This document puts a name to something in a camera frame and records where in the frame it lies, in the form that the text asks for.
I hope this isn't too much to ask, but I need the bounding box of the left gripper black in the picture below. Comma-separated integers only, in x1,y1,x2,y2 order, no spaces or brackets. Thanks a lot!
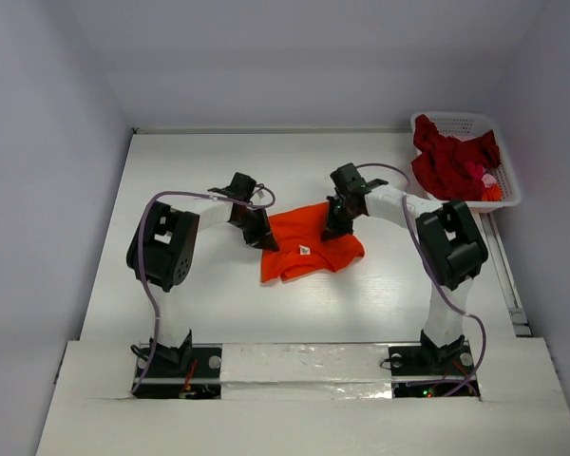
230,206,278,253

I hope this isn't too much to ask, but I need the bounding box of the orange t shirt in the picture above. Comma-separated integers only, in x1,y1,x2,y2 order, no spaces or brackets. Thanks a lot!
260,202,365,284

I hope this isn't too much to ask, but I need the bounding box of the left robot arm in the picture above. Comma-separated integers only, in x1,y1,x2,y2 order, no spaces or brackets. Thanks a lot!
126,172,279,375

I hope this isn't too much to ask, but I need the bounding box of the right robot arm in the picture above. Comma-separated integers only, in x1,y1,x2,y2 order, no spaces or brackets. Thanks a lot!
321,163,488,372

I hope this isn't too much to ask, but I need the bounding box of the dark red t shirt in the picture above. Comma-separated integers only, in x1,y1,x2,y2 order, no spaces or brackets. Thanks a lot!
411,115,501,201

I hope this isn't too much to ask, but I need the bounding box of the pink garment in basket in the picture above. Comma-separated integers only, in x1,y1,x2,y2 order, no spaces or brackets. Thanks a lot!
465,161,497,189

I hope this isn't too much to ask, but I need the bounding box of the small orange garment in basket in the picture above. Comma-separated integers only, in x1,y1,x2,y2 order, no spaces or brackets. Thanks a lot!
482,184,503,202

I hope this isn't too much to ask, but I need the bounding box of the white plastic basket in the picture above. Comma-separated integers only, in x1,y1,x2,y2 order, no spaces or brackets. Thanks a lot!
410,111,522,213

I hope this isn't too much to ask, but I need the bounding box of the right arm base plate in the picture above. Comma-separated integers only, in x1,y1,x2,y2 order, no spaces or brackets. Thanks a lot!
380,340,475,399

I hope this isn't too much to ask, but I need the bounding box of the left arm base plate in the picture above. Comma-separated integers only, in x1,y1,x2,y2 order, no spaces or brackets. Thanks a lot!
133,344,222,400

